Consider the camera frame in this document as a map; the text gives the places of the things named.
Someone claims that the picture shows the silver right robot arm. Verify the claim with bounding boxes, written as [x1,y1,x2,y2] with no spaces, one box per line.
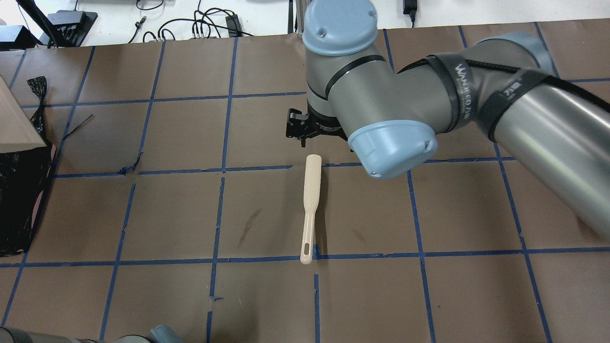
[285,0,610,239]

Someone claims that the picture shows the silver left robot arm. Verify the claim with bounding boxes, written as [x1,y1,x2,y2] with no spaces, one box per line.
[0,325,186,343]

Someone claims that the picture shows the cream plastic dustpan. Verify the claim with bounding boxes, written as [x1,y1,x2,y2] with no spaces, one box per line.
[0,78,45,153]

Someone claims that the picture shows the bin with black trash bag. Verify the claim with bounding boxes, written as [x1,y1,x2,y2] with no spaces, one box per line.
[0,76,55,258]

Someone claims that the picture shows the cream hand brush black bristles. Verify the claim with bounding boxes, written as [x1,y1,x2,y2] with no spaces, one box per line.
[299,154,322,265]

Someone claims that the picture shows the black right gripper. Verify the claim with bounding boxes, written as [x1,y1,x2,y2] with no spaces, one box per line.
[286,104,348,148]

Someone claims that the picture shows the black power adapter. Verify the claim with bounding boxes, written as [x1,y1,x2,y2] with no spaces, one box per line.
[225,14,244,37]

